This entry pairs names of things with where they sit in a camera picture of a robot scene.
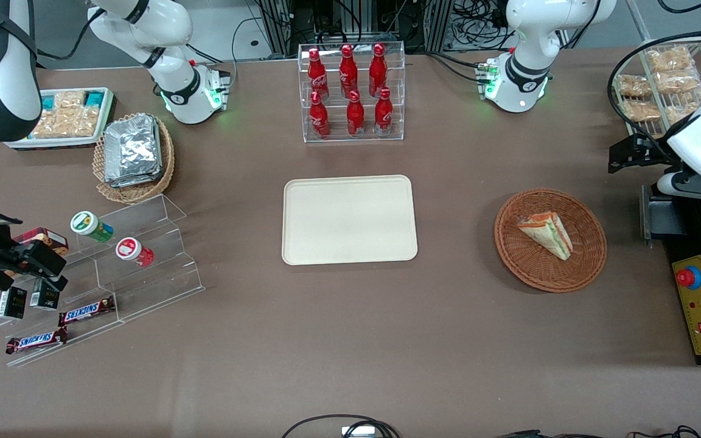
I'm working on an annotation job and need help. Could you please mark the red cola bottle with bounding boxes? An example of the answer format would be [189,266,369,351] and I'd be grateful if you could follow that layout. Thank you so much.
[309,91,330,138]
[347,90,365,137]
[369,43,388,98]
[340,44,358,98]
[308,49,330,102]
[375,88,394,136]

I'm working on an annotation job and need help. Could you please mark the black looped cable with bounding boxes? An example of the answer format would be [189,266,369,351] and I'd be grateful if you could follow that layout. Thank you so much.
[281,414,401,438]

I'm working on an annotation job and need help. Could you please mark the triangular sandwich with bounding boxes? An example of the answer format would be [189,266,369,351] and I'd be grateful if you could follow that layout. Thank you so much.
[517,210,573,262]

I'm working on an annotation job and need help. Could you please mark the yellow cracker bags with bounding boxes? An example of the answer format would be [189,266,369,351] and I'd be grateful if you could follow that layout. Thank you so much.
[31,91,100,139]

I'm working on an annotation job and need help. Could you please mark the tangled black cables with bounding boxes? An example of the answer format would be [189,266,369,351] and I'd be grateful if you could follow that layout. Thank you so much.
[448,0,512,52]

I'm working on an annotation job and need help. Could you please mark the oval tan wicker basket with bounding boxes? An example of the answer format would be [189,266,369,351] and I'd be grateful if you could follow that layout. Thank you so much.
[93,113,176,204]

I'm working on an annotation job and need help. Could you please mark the black control box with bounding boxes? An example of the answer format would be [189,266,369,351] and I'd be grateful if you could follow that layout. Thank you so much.
[640,182,701,366]

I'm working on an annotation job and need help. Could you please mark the beige rectangular tray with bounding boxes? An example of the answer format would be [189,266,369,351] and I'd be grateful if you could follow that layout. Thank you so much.
[282,175,418,266]

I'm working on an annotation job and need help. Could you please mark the silver foil packet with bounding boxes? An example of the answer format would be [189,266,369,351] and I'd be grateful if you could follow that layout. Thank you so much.
[106,164,164,189]
[105,115,161,177]

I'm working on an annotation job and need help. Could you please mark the aluminium frame structure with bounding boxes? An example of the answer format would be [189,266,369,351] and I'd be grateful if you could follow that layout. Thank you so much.
[253,0,455,57]

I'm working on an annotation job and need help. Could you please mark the grey metal block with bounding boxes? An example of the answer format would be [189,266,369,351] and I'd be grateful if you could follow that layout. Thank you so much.
[641,186,689,242]

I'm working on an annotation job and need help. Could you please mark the small black box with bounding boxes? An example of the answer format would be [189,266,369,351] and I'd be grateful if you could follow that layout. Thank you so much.
[29,279,61,311]
[0,286,27,320]

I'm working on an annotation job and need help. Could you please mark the round brown wicker basket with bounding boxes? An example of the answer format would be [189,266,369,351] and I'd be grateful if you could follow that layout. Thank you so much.
[494,188,608,294]

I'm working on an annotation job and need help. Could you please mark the black cables bundle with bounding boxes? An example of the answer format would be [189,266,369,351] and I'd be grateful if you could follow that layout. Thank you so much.
[497,425,701,438]

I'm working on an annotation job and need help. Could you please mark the clear acrylic step display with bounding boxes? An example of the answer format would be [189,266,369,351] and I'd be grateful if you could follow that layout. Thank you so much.
[0,193,205,367]

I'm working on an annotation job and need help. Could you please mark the red snack cup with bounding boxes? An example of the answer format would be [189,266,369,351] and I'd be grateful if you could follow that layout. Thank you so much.
[115,237,155,267]

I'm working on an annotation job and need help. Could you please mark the clear bag of snacks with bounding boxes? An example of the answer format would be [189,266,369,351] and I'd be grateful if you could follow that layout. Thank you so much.
[666,100,701,126]
[617,74,652,98]
[647,47,695,72]
[621,99,661,122]
[655,70,701,96]

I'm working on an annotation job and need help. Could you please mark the clear acrylic bottle rack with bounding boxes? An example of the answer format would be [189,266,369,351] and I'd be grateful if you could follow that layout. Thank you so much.
[298,41,406,144]

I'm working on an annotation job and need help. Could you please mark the green snack cup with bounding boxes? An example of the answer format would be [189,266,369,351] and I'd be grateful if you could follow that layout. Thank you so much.
[71,210,114,243]

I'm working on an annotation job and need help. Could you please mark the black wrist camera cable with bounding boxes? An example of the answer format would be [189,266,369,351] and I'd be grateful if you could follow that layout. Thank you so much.
[607,27,701,162]

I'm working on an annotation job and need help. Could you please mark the brown Snickers bar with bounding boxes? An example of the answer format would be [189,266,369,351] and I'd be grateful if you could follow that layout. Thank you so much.
[5,327,68,355]
[58,296,116,327]

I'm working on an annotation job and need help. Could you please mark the white snack tray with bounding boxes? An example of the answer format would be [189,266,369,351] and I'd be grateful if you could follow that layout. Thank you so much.
[5,87,117,150]

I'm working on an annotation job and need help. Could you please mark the red-brown chocolate box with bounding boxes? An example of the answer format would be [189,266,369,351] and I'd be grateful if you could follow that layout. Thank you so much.
[13,227,69,256]

